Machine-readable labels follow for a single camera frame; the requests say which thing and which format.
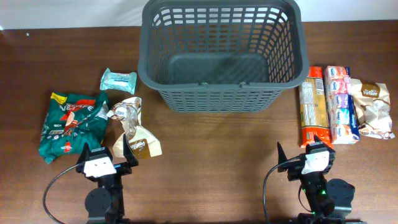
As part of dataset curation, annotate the multicolour tissue multipack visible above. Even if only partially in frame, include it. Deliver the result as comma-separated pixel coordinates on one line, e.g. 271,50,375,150
323,66,360,144

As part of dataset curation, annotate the teal wet wipes pack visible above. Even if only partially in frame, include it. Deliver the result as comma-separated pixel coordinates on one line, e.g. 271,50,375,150
99,68,137,95

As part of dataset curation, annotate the beige brown snack bag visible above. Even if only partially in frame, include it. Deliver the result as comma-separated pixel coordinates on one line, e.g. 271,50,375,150
106,97,162,159
351,78,395,139

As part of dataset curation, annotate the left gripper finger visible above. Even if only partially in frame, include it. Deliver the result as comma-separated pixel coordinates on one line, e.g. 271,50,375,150
76,142,90,168
123,134,139,167

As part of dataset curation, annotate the grey plastic basket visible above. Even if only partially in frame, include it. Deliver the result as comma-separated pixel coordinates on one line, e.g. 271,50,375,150
137,0,309,113

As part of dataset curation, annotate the green coffee snack bag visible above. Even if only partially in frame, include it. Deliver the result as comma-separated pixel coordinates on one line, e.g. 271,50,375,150
39,91,109,164

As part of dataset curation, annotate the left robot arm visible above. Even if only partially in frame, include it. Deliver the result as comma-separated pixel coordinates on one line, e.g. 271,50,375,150
76,135,139,224

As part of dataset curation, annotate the red spaghetti packet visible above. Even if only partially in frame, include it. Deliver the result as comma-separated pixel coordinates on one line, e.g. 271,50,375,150
298,67,333,148

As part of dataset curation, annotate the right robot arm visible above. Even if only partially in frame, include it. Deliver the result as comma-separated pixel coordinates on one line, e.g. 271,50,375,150
277,136,364,224

